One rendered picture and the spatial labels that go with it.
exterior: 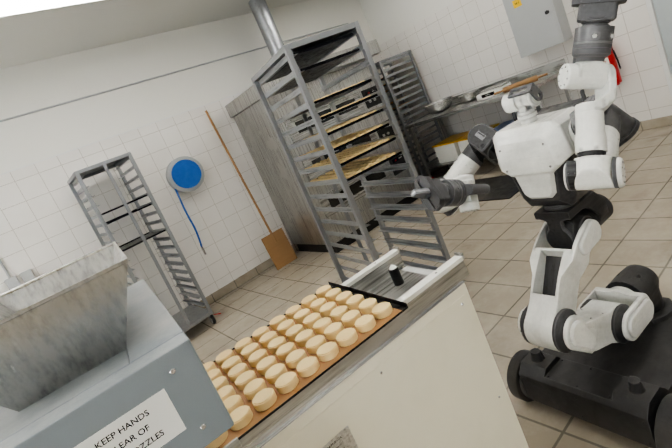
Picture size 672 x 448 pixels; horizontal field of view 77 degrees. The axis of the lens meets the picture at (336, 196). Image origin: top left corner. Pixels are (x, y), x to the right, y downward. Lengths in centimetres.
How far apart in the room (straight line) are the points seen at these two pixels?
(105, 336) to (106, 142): 429
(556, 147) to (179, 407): 125
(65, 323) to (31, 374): 9
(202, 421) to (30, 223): 427
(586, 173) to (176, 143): 447
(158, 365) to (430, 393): 75
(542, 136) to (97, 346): 130
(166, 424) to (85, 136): 443
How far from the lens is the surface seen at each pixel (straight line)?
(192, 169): 499
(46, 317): 77
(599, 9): 132
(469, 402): 134
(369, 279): 141
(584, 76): 129
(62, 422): 72
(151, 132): 511
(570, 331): 160
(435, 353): 121
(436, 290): 120
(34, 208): 491
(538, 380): 193
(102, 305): 78
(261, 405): 98
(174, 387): 72
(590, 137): 125
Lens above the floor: 140
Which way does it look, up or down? 10 degrees down
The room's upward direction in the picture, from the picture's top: 23 degrees counter-clockwise
